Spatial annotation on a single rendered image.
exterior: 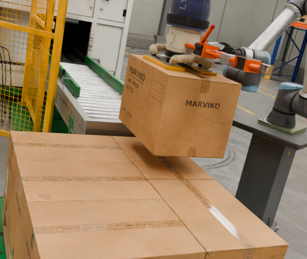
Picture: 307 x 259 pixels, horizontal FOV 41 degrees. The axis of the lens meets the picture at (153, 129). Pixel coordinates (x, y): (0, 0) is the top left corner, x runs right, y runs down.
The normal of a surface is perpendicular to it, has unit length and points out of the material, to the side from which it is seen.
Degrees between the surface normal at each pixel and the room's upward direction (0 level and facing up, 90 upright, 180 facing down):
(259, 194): 90
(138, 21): 90
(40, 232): 0
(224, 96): 89
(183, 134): 89
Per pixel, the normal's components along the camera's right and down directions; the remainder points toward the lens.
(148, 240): 0.19, -0.94
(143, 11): 0.47, 0.35
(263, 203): -0.65, 0.10
